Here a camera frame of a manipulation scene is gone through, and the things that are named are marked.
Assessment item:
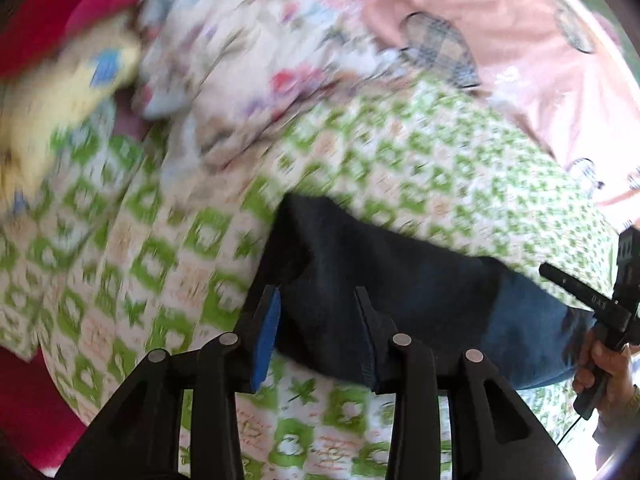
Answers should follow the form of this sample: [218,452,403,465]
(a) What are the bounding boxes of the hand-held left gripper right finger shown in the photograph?
[354,286,576,480]

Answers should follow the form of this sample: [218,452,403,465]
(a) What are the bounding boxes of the pink printed quilt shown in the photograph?
[350,0,640,233]

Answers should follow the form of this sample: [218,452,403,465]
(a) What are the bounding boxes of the green patterned bed sheet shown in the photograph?
[0,67,623,480]

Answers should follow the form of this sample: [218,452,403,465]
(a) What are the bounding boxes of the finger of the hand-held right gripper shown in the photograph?
[538,262,632,328]

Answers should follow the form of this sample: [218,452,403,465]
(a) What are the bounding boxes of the dark blue denim pants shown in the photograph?
[242,194,601,395]

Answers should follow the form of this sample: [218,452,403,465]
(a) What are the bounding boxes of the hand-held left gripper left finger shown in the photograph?
[54,284,282,480]

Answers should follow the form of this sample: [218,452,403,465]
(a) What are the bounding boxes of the floral patchwork blanket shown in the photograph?
[131,0,426,186]

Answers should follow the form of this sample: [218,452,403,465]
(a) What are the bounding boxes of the magenta cloth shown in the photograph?
[0,0,186,81]

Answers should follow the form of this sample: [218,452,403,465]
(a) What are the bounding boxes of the person's right hand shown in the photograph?
[571,327,640,428]

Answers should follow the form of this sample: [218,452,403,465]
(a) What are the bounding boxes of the yellow cloth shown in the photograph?
[0,10,143,213]

